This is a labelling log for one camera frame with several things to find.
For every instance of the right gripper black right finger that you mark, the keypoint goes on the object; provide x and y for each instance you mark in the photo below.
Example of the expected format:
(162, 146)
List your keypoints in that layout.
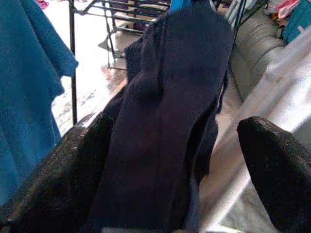
(279, 174)

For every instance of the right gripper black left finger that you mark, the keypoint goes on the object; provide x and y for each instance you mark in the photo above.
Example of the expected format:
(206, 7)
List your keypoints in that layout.
(60, 174)

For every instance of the blue plastic hanger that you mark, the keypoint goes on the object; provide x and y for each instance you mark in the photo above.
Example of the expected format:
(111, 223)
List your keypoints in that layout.
(181, 4)

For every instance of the white shirt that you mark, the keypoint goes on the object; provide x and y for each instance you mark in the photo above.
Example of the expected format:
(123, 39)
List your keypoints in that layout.
(286, 85)

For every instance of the black metal drying rack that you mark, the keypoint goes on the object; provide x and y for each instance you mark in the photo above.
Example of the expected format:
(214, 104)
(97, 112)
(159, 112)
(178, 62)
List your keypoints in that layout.
(72, 72)

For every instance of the blue t-shirt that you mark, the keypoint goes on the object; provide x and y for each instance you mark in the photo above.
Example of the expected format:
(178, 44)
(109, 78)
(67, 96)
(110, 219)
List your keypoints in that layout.
(24, 72)

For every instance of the green leather sofa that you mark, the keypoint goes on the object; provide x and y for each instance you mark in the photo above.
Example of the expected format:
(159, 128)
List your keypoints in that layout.
(255, 48)

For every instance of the blue plastic basket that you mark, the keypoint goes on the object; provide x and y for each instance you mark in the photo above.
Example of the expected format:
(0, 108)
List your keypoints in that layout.
(298, 24)

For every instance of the dark pink crumpled cloth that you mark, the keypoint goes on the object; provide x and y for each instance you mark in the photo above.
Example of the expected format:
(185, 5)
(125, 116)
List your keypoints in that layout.
(43, 3)

